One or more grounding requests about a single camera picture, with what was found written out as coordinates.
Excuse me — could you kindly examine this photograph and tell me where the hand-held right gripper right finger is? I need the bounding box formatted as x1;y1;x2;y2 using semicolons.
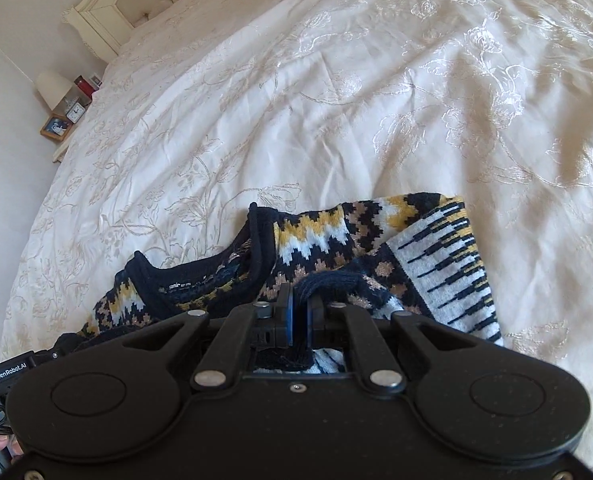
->
306;294;478;395

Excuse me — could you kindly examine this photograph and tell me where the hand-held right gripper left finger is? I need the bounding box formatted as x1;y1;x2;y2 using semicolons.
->
121;282;296;391

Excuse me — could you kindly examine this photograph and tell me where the navy yellow patterned knit sweater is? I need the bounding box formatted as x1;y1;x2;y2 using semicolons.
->
79;192;505;376

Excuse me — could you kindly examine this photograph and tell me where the white floral bedspread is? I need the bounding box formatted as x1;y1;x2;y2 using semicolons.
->
0;0;593;466

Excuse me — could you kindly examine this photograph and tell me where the cream bedside table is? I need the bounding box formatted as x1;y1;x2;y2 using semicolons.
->
51;122;86;164

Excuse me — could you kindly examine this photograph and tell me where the white shade table lamp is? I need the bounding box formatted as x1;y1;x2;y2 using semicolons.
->
36;70;78;112

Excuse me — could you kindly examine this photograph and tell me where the red container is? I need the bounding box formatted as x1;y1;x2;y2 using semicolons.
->
74;75;98;102

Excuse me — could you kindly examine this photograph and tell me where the wooden picture frame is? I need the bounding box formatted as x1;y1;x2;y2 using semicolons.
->
39;115;72;140

